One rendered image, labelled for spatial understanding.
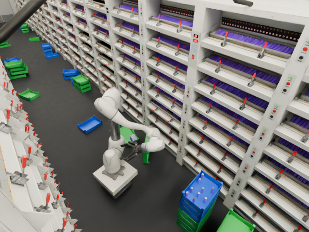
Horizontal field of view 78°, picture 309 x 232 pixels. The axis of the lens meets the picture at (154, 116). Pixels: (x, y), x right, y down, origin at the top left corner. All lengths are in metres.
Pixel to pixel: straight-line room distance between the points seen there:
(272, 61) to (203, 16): 0.55
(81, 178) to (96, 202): 0.38
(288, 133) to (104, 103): 1.29
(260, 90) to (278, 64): 0.19
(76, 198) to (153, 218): 0.84
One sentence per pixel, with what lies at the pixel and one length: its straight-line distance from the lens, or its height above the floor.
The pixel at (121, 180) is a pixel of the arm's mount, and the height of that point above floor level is 0.26.
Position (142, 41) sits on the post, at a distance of 2.14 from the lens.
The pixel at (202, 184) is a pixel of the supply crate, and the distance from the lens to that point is 1.77.
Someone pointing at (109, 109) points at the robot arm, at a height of 1.05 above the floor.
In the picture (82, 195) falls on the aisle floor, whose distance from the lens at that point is 2.34.
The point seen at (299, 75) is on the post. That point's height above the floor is 1.49.
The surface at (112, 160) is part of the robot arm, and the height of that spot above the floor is 0.49.
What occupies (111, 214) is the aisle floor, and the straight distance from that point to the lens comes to 2.17.
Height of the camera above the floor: 1.95
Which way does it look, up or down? 38 degrees down
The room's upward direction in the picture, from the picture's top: 1 degrees clockwise
